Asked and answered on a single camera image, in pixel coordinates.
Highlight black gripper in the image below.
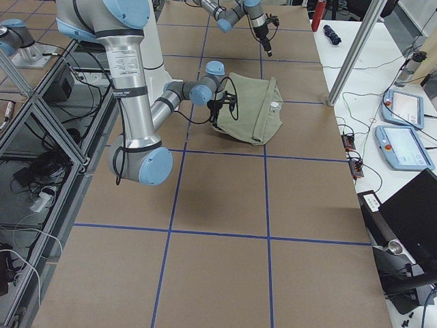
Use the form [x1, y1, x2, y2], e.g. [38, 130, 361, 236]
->
[253, 24, 272, 57]
[207, 91, 237, 129]

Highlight olive green long-sleeve shirt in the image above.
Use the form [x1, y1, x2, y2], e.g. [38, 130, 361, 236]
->
[214, 72, 283, 146]

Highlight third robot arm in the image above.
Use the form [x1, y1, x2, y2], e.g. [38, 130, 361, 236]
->
[1, 18, 226, 131]

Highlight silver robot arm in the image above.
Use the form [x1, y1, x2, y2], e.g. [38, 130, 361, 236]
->
[193, 0, 279, 57]
[56, 1, 238, 186]

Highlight dark blue folded umbrella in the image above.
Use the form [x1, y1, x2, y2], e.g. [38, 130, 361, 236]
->
[323, 25, 341, 46]

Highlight red cylinder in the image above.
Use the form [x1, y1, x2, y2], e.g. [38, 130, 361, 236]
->
[311, 0, 326, 32]

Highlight teach pendant upper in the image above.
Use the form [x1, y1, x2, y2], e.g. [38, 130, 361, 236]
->
[380, 89, 425, 130]

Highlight teach pendant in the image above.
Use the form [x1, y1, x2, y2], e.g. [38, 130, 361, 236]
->
[380, 89, 425, 130]
[375, 125, 436, 172]

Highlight teach pendant lower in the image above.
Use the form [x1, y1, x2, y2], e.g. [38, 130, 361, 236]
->
[375, 125, 436, 172]

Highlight black laptop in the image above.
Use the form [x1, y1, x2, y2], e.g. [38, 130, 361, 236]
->
[358, 169, 436, 262]

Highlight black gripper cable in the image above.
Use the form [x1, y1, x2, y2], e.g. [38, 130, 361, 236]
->
[170, 77, 240, 124]

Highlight grey aluminium post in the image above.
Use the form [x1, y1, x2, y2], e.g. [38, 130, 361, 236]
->
[326, 0, 387, 107]

